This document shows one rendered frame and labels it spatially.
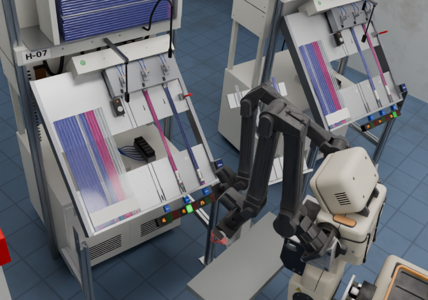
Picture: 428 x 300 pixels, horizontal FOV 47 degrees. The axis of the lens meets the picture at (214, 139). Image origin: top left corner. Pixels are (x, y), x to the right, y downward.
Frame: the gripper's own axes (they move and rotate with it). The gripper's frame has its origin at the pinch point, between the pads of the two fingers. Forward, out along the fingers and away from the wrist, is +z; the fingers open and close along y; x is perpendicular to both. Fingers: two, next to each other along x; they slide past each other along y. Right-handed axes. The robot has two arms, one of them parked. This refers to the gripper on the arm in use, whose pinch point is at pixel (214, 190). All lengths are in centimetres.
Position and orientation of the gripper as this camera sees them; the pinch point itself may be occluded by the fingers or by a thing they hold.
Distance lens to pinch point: 235.3
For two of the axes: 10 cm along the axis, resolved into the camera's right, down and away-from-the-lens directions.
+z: -4.6, 1.9, 8.7
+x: 3.7, 9.3, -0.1
